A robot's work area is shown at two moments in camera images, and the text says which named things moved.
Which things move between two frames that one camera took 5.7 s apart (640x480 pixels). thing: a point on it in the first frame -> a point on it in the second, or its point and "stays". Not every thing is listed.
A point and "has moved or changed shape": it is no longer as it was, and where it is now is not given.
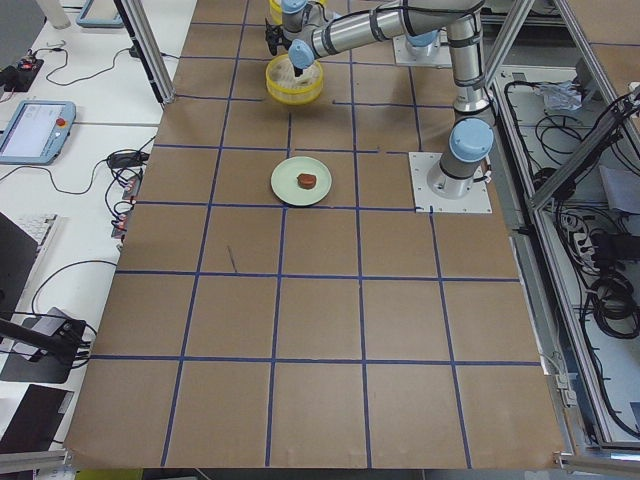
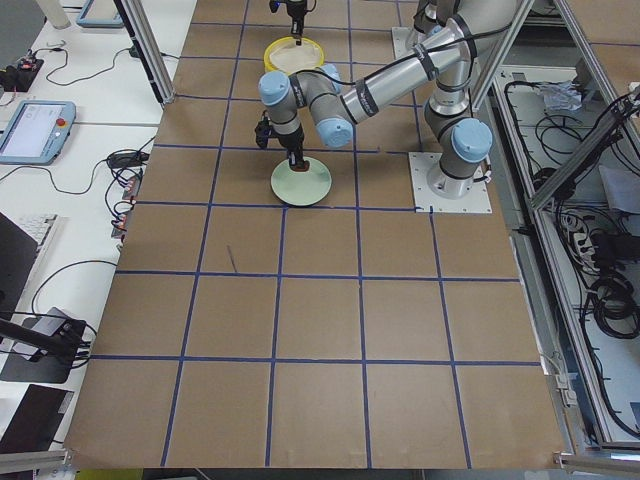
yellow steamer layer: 276,9 has moved or changed shape
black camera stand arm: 65,340 stays
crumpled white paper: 562,96 stays
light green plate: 284,184 stays
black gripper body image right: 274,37 -> 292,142
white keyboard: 35,224 stays
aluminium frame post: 148,45 stays
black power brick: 127,159 stays
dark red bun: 306,181 -> 304,168
